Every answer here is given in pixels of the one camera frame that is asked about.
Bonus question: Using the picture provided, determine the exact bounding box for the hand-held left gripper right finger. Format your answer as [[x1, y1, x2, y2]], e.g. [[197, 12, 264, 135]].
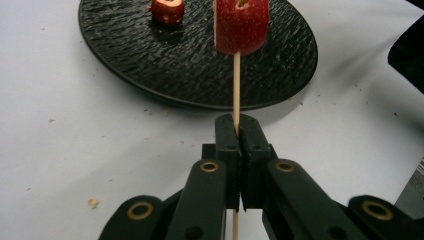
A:
[[239, 113, 278, 213]]

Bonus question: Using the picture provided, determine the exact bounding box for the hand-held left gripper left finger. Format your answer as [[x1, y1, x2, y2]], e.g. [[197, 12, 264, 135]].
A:
[[201, 113, 243, 212]]

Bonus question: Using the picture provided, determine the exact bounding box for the thin wooden skewer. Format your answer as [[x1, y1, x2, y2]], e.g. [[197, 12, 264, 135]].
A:
[[231, 49, 242, 240]]

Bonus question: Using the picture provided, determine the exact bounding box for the round black textured plate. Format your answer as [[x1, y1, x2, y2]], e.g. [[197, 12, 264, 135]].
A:
[[78, 0, 319, 111]]

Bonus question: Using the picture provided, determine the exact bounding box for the red cored hawthorn fruit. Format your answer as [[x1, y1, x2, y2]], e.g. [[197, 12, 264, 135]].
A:
[[213, 0, 270, 57], [148, 0, 186, 27]]

